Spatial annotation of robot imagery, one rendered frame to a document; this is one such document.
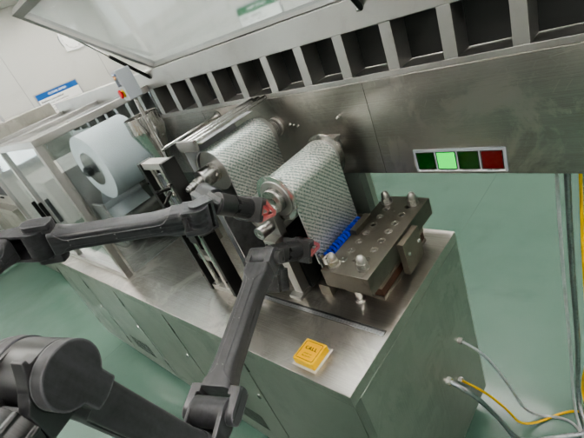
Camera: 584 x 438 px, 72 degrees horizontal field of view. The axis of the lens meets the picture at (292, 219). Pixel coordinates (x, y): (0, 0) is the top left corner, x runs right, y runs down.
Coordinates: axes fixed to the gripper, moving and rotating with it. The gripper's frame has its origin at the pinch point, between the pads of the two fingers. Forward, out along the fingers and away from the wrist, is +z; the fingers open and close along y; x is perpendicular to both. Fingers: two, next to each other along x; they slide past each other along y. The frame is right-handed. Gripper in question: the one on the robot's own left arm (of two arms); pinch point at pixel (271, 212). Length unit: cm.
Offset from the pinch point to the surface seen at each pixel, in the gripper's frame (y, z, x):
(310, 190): 5.8, 8.8, 7.9
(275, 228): -2.5, 4.8, -4.2
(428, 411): 33, 49, -55
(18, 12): -86, -48, 57
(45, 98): -548, 87, 125
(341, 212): 6.2, 25.2, 3.6
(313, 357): 17.9, 4.7, -36.2
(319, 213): 5.9, 14.1, 1.9
